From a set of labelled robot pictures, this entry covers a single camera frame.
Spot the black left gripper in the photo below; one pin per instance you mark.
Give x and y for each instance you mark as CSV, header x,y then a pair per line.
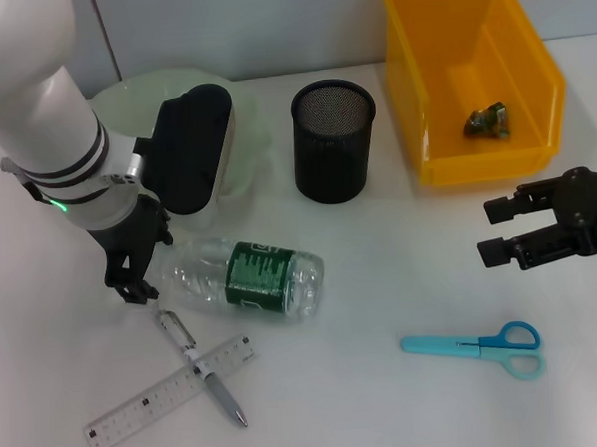
x,y
133,227

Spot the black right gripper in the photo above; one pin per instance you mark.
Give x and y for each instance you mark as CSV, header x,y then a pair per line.
x,y
593,208

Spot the green plastic wrapper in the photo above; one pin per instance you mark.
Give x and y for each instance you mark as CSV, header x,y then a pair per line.
x,y
486,122

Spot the clear green-label water bottle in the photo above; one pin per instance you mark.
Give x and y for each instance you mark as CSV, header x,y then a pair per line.
x,y
261,280

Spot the clear plastic ruler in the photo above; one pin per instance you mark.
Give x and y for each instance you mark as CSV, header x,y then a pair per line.
x,y
152,399

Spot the blue scissors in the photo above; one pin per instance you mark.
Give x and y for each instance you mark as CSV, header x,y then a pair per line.
x,y
465,347

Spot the grey clear ballpoint pen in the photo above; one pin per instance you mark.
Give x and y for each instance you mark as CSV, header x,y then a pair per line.
x,y
219,393

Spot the green glass fruit bowl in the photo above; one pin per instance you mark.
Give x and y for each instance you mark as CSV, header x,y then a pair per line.
x,y
251,126

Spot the black mesh pen holder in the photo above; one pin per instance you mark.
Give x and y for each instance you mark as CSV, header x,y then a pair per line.
x,y
332,151

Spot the yellow plastic bin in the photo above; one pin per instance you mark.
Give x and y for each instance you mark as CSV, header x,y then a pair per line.
x,y
469,49

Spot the black white wrist camera box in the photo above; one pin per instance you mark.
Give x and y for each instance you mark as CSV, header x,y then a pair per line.
x,y
189,149

